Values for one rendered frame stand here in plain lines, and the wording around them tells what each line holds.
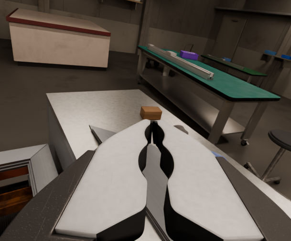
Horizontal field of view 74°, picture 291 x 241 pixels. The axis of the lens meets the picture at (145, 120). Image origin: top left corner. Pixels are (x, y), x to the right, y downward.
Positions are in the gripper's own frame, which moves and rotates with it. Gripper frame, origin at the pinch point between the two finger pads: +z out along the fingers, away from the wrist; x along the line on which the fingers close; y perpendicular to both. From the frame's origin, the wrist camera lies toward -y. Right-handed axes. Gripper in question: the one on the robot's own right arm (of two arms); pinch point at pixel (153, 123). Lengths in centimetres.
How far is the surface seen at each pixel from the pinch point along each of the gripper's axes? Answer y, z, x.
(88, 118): 37, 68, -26
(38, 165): 55, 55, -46
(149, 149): 39, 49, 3
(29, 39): 53, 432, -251
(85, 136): 38, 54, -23
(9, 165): 55, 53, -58
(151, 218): 40.3, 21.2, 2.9
